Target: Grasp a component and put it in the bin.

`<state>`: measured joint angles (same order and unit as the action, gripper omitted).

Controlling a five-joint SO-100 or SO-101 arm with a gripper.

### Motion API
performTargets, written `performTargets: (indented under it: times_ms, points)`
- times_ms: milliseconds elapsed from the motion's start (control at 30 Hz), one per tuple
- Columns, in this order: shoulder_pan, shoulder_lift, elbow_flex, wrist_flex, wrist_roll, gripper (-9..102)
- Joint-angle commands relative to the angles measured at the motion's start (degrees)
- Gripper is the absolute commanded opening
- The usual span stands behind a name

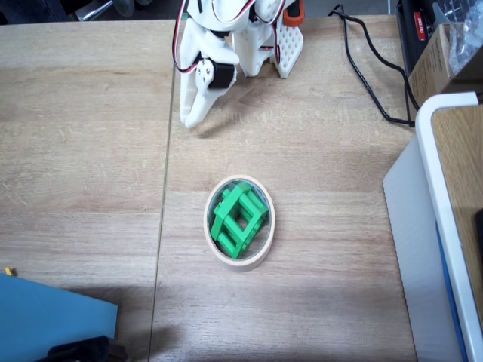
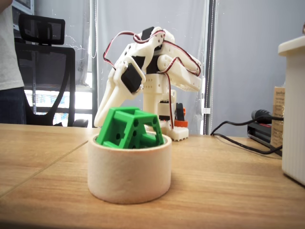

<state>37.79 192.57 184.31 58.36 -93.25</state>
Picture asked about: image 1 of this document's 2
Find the green hexagonal printed component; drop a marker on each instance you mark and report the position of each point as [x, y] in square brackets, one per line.
[226, 218]

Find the orange black table clamp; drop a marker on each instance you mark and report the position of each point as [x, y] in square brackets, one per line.
[293, 19]

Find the shiny chrome metal object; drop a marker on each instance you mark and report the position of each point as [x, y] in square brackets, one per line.
[92, 13]

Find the beige masking tape roll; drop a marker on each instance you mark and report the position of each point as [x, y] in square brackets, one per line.
[243, 265]

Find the black device with red label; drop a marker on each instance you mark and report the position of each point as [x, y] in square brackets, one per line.
[409, 37]

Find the brown cardboard box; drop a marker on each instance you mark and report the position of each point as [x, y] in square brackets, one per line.
[430, 64]

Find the clear plastic bag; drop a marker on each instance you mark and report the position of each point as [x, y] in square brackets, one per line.
[462, 41]

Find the small yellow plastic piece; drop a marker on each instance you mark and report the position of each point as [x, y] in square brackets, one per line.
[9, 270]

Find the blue flat board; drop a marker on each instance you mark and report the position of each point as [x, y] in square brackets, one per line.
[49, 320]

